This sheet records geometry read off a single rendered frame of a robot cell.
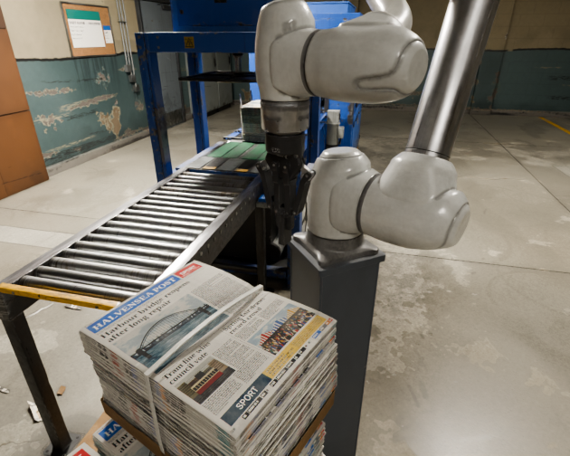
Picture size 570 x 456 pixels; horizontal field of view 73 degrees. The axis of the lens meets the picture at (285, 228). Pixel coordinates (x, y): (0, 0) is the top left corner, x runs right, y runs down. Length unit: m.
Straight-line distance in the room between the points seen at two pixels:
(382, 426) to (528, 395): 0.75
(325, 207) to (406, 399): 1.30
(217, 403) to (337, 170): 0.58
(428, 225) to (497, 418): 1.41
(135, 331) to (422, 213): 0.61
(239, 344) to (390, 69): 0.48
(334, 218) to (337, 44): 0.47
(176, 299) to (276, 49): 0.49
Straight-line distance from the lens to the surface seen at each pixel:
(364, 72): 0.59
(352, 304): 1.12
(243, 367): 0.65
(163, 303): 0.80
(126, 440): 0.90
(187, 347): 0.70
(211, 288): 0.82
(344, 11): 4.56
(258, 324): 0.72
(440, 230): 0.87
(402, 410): 2.02
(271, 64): 0.68
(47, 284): 1.51
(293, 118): 0.70
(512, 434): 2.12
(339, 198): 0.94
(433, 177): 0.88
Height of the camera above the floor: 1.53
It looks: 26 degrees down
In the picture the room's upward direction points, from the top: straight up
